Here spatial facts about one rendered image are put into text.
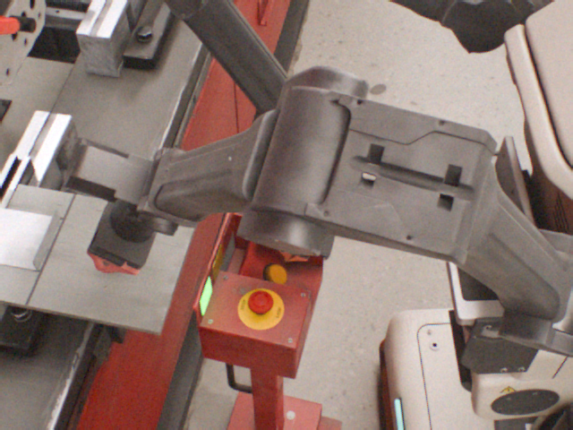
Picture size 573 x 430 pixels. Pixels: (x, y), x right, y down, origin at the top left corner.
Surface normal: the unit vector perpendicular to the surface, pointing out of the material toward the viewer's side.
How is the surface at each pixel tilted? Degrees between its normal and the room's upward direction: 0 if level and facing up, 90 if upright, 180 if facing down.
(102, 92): 0
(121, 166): 37
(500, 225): 71
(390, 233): 25
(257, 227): 63
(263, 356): 90
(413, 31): 0
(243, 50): 77
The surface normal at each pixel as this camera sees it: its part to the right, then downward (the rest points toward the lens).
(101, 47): -0.21, 0.81
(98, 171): 0.31, -0.02
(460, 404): 0.00, -0.56
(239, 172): -0.89, -0.31
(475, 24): 0.20, 0.68
